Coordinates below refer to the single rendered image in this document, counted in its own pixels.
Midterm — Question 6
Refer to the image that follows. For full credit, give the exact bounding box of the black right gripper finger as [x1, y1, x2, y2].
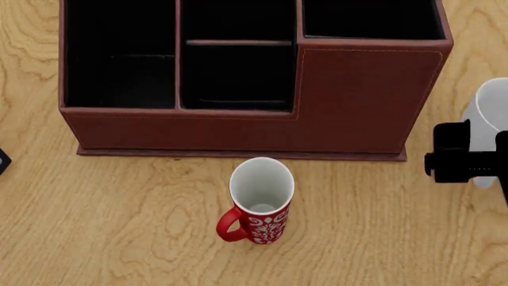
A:
[433, 118, 472, 153]
[495, 129, 508, 153]

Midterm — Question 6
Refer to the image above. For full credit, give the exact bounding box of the brown leather desk caddy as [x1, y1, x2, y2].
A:
[58, 0, 455, 163]

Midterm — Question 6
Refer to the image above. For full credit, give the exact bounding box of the red mug with white pattern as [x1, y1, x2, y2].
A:
[215, 157, 295, 245]

